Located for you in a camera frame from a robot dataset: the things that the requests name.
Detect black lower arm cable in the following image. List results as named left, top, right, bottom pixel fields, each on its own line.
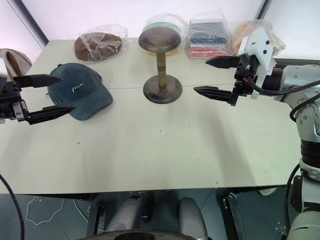
left=284, top=161, right=303, bottom=240

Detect teal corduroy baseball cap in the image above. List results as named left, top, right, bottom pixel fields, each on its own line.
left=46, top=62, right=114, bottom=122

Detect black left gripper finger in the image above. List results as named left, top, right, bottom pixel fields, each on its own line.
left=13, top=73, right=64, bottom=89
left=24, top=104, right=77, bottom=126

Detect dark round robot waist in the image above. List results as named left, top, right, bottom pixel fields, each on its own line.
left=85, top=225, right=202, bottom=240

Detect dark window frame post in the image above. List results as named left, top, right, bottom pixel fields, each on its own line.
left=19, top=0, right=50, bottom=49
left=258, top=0, right=274, bottom=21

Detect green hat in plastic bag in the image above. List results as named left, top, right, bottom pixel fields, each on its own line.
left=141, top=8, right=188, bottom=55

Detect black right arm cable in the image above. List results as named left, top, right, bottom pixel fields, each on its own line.
left=243, top=73, right=320, bottom=124

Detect wooden hat stand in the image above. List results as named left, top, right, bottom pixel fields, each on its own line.
left=138, top=27, right=183, bottom=104

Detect grey rounded robot leg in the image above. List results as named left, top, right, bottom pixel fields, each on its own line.
left=106, top=191, right=152, bottom=237
left=176, top=196, right=209, bottom=240

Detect orange item in plastic bag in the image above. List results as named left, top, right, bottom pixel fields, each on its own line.
left=229, top=19, right=287, bottom=58

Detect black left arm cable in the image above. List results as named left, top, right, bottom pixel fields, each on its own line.
left=0, top=172, right=25, bottom=240

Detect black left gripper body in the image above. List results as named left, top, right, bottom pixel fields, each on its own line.
left=0, top=79, right=29, bottom=123

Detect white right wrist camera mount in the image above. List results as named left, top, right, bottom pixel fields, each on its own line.
left=237, top=26, right=275, bottom=100

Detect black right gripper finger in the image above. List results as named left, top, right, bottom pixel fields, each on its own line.
left=205, top=55, right=241, bottom=70
left=193, top=85, right=235, bottom=105

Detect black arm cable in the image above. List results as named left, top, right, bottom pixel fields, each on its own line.
left=243, top=73, right=320, bottom=124
left=284, top=161, right=303, bottom=240
left=0, top=172, right=25, bottom=240

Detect white cord on floor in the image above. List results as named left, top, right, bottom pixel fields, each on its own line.
left=25, top=194, right=89, bottom=226

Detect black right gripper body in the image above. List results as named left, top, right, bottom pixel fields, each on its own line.
left=229, top=55, right=258, bottom=107

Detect black metal table leg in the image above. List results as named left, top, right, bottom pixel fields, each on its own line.
left=219, top=191, right=255, bottom=240
left=86, top=202, right=105, bottom=240

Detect brown cap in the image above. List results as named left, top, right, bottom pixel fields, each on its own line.
left=74, top=23, right=131, bottom=63

